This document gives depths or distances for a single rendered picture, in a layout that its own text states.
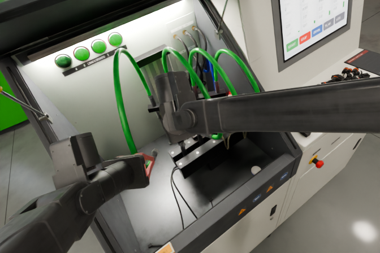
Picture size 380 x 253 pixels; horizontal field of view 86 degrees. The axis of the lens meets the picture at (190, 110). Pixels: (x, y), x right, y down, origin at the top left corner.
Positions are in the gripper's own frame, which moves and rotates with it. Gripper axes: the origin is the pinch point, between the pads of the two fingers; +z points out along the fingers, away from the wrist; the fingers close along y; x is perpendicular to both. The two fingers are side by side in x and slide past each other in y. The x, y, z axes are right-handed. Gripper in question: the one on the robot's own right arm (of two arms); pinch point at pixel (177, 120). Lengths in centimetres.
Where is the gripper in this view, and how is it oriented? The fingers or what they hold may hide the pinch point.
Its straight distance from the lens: 60.2
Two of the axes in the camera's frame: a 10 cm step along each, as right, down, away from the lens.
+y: -3.4, -9.4, 0.2
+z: -0.5, 0.4, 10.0
